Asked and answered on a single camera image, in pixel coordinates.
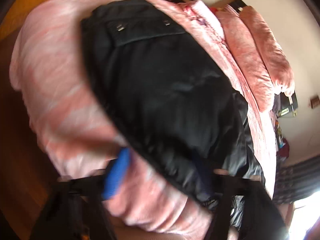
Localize black headboard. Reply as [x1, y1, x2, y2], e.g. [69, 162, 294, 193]
[272, 92, 298, 118]

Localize folded white pink towel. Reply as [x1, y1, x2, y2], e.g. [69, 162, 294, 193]
[178, 0, 225, 43]

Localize pink Sweet Dream bedspread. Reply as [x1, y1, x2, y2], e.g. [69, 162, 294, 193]
[9, 0, 276, 239]

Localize dark curtain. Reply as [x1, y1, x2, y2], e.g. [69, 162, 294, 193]
[273, 156, 319, 204]

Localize cluttered bedside table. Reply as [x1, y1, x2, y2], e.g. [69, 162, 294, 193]
[274, 120, 290, 163]

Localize black padded pants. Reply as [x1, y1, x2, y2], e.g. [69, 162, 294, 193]
[80, 0, 263, 210]

